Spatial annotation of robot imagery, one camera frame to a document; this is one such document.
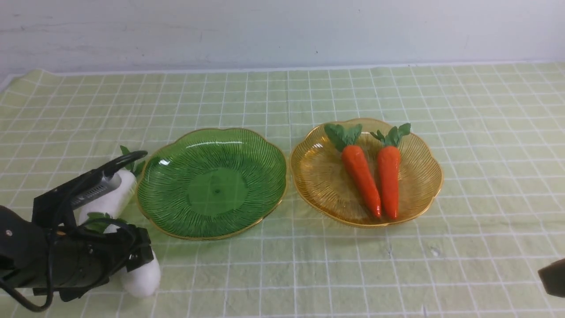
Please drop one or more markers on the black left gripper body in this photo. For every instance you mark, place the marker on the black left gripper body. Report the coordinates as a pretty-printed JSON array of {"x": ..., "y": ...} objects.
[{"x": 82, "y": 260}]

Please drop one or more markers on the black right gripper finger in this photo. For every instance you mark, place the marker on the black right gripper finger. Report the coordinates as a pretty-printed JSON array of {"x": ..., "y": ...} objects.
[{"x": 553, "y": 278}]

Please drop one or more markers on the white radish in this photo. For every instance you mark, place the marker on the white radish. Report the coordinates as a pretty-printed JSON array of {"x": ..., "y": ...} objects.
[
  {"x": 113, "y": 203},
  {"x": 140, "y": 273}
]

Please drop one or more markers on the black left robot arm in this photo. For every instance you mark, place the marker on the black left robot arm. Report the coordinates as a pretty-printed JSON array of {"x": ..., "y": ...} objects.
[{"x": 15, "y": 256}]

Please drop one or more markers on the orange carrot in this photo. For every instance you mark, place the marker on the orange carrot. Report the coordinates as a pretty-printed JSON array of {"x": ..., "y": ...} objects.
[
  {"x": 388, "y": 163},
  {"x": 345, "y": 140}
]

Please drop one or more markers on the amber glass plate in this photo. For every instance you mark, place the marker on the amber glass plate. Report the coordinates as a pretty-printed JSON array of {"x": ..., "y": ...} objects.
[{"x": 323, "y": 182}]

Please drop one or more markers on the green glass plate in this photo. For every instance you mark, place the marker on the green glass plate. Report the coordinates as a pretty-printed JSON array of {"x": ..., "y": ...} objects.
[{"x": 212, "y": 184}]

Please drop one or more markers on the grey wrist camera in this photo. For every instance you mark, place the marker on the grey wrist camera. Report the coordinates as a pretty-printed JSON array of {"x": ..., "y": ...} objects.
[{"x": 56, "y": 207}]

